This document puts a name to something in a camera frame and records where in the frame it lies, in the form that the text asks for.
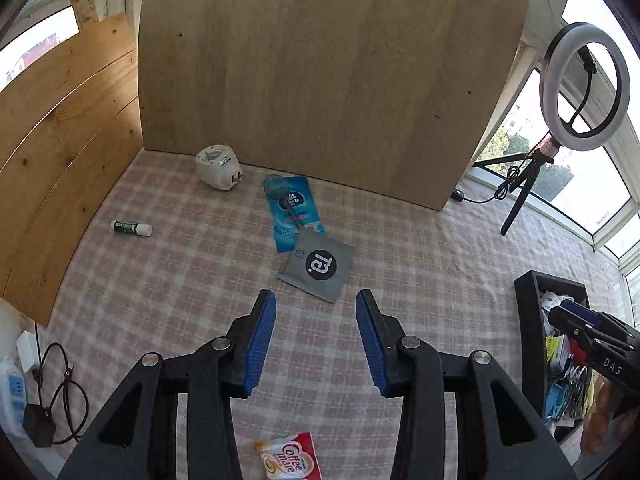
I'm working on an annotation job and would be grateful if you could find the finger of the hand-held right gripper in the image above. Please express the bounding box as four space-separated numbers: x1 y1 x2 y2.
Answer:
546 306 638 361
557 299 608 328

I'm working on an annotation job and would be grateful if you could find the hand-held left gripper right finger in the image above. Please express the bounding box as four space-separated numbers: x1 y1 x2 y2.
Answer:
355 288 578 480

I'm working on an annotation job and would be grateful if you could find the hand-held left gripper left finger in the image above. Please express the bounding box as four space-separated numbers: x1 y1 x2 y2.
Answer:
57 288 277 480

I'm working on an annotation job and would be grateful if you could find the black tray container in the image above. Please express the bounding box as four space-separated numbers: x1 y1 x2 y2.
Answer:
514 270 601 443

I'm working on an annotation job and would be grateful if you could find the grey square sachet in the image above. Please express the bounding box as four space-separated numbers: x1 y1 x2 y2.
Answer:
276 230 355 304

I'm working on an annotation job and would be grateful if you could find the orange tissue pack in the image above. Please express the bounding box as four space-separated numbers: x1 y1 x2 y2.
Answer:
581 380 618 454

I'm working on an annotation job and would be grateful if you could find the teal clothespin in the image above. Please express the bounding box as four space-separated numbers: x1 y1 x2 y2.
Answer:
544 381 568 422

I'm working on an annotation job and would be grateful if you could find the red white creamer sachet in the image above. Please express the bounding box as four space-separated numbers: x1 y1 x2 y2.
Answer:
254 431 322 480

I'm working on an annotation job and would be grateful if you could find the black tripod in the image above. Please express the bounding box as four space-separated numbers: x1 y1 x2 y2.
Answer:
475 132 558 236

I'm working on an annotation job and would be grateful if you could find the blue wipe packet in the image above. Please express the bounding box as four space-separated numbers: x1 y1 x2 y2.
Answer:
263 174 327 253

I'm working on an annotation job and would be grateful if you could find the grey plastic spoon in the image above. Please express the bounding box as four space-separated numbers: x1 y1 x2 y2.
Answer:
263 175 326 235

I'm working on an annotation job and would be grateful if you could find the green white glue stick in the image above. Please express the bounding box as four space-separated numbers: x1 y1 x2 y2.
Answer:
110 219 153 237

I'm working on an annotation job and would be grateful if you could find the white charger plug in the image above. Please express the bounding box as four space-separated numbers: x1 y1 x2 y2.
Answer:
195 144 246 191

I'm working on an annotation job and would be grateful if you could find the black power adapter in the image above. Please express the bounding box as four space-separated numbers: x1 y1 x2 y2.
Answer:
22 404 55 448

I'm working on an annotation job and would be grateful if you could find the white blue power strip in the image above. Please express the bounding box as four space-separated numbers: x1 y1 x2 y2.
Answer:
0 356 27 438

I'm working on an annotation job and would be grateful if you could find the pine wood plank panel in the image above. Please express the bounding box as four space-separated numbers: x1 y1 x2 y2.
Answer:
0 0 146 328

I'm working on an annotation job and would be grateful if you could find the light wooden board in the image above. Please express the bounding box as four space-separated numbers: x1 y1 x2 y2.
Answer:
137 0 530 212

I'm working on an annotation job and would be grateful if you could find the black cable with controller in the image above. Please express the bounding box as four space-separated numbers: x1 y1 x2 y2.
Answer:
451 47 598 205

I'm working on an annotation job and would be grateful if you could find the black adapter cable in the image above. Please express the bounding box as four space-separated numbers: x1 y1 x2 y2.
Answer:
32 322 90 445

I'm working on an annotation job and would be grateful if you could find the white ring light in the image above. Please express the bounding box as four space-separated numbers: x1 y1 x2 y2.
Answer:
539 21 632 152

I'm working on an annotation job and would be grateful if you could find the white wall plug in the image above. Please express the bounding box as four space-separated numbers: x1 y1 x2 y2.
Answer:
16 331 41 373

